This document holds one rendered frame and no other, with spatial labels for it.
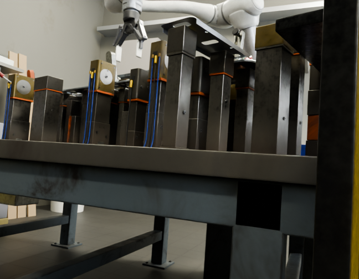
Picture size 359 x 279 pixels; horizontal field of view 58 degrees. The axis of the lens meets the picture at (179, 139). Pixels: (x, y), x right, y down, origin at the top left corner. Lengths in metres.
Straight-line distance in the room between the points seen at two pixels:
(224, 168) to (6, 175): 0.51
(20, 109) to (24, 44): 2.68
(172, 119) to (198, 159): 0.23
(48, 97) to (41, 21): 3.16
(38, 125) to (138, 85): 0.64
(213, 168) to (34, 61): 4.12
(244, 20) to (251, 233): 1.39
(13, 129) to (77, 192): 1.16
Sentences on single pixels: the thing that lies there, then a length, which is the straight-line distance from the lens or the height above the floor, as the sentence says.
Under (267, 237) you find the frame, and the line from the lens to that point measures 0.54.
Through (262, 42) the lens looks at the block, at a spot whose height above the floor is 1.01.
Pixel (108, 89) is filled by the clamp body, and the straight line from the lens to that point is 1.31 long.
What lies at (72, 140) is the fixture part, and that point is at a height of 0.75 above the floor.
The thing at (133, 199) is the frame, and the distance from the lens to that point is 0.61.
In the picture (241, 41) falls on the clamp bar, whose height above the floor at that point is 1.17.
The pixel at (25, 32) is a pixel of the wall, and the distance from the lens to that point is 4.51.
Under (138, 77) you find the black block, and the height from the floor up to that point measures 0.96.
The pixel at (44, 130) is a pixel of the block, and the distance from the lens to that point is 1.58.
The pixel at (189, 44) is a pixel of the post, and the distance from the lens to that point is 0.77.
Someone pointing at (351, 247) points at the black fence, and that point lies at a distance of 0.31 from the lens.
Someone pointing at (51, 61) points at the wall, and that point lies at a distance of 4.74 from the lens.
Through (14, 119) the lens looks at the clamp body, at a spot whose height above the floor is 0.83.
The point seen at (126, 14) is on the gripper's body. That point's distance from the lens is 1.56.
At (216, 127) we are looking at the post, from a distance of 0.87.
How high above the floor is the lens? 0.68
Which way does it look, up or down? 4 degrees up
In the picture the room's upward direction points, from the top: 4 degrees clockwise
